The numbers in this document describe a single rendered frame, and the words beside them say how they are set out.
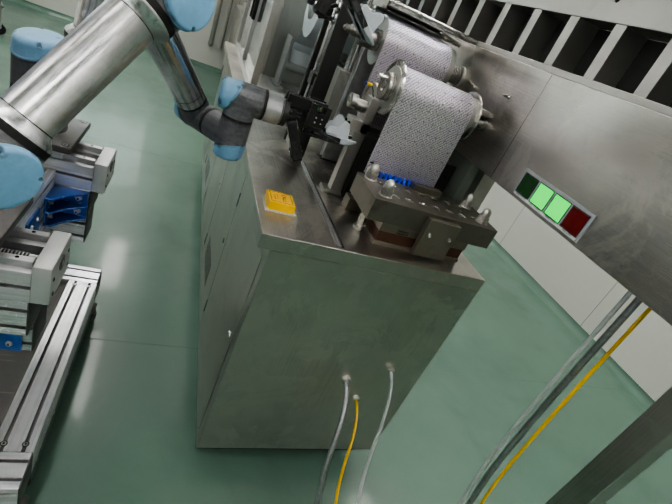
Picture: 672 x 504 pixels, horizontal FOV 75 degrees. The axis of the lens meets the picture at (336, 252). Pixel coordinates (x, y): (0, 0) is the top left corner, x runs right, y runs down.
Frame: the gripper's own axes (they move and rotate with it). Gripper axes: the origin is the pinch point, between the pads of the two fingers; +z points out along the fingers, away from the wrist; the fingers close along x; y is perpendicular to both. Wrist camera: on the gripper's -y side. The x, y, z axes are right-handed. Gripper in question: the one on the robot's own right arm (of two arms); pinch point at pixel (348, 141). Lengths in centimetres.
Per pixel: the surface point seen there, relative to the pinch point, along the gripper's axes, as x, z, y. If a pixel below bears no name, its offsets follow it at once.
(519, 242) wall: 182, 274, -88
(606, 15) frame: -14, 41, 50
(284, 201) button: -11.7, -14.6, -16.6
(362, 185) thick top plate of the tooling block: -10.3, 4.3, -7.3
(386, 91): 2.6, 5.6, 15.1
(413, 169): -0.2, 22.2, -1.9
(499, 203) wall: 233, 274, -73
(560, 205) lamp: -36, 40, 10
